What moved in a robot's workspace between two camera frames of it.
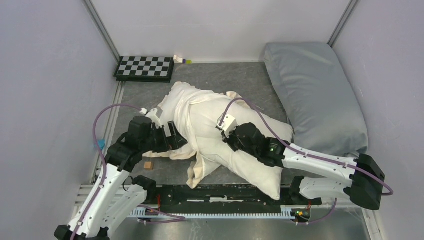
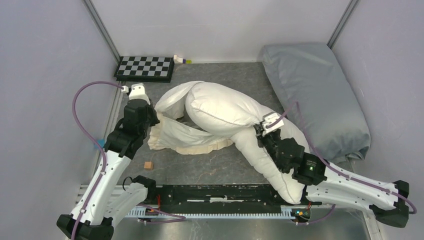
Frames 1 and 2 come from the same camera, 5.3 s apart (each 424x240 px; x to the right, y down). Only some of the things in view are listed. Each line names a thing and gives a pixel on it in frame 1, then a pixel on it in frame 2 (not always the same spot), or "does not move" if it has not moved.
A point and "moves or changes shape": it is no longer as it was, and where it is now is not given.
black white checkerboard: (150, 69) does not move
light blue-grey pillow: (319, 103) does not move
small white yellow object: (178, 60) does not move
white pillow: (211, 111) moves or changes shape
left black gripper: (174, 142) → (154, 119)
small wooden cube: (148, 165) does not move
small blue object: (101, 144) does not move
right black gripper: (229, 140) → (260, 136)
